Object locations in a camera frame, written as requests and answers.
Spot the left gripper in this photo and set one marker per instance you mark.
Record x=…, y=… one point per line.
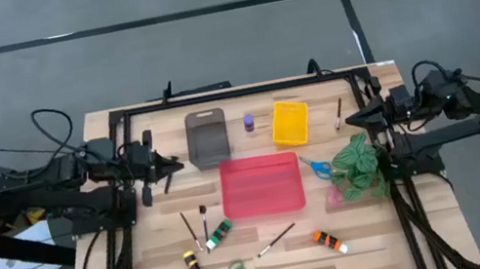
x=143, y=164

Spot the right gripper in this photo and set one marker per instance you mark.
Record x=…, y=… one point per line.
x=400, y=103

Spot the green paint bottle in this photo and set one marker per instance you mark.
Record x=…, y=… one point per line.
x=219, y=234

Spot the purple paint bottle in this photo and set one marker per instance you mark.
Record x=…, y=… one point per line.
x=249, y=123

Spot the yellow paint bottle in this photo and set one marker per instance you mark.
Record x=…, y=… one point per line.
x=192, y=266

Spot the orange paint bottle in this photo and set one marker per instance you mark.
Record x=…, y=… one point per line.
x=329, y=241

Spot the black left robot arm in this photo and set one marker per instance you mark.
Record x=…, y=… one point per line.
x=55, y=179

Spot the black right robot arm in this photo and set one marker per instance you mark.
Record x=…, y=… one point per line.
x=457, y=131

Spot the striped-leaf plant in white pot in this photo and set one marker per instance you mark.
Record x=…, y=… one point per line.
x=359, y=163

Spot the grey translucent plastic bin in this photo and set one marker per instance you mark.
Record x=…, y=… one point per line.
x=207, y=140

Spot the yellow mesh plastic basket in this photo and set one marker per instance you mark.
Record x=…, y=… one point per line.
x=290, y=123

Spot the pink translucent plastic tray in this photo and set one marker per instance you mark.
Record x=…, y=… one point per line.
x=261, y=185

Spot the black support beam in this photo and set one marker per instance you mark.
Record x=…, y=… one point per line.
x=17, y=248

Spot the black bracket bar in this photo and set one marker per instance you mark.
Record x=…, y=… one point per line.
x=192, y=91

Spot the black aluminium table frame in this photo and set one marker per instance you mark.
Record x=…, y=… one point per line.
x=237, y=93

